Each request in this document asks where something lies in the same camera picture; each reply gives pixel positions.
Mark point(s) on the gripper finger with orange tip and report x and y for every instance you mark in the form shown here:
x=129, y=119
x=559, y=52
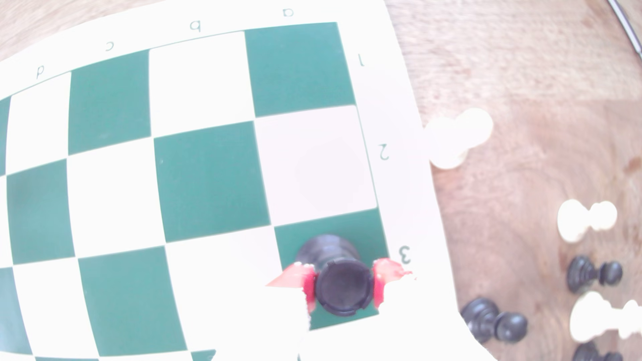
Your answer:
x=401, y=301
x=281, y=311

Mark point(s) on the black rook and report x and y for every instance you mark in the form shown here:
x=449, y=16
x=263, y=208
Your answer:
x=343, y=286

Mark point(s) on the green white chess mat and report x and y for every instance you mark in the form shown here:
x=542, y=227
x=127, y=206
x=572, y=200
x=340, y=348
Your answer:
x=200, y=180

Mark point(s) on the white chess piece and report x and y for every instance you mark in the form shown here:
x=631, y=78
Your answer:
x=592, y=317

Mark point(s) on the black chess piece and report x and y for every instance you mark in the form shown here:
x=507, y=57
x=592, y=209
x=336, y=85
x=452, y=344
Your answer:
x=589, y=353

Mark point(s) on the black pawn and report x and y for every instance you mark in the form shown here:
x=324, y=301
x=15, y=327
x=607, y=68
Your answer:
x=582, y=274
x=481, y=318

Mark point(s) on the white pawn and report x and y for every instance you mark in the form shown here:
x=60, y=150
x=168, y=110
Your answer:
x=446, y=143
x=574, y=221

